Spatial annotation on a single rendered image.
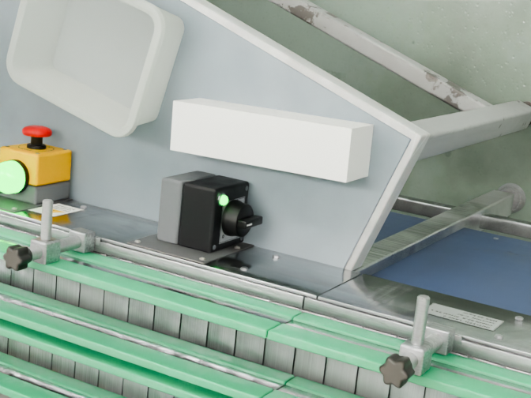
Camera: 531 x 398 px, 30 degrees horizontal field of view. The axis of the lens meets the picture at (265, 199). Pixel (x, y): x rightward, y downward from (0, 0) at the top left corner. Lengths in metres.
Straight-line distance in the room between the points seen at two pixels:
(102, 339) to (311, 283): 0.25
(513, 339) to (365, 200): 0.25
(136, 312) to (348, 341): 0.31
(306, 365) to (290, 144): 0.25
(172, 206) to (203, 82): 0.17
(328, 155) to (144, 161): 0.31
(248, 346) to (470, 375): 0.28
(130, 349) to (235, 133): 0.28
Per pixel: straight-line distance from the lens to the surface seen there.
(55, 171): 1.38
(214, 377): 1.08
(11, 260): 1.14
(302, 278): 1.13
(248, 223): 1.18
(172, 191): 1.20
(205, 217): 1.18
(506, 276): 1.34
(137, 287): 1.11
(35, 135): 1.37
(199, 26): 1.27
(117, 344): 1.14
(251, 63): 1.23
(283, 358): 1.11
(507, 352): 1.01
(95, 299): 1.25
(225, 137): 1.18
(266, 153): 1.15
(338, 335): 1.03
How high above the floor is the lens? 1.81
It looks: 59 degrees down
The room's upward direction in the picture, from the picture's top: 106 degrees counter-clockwise
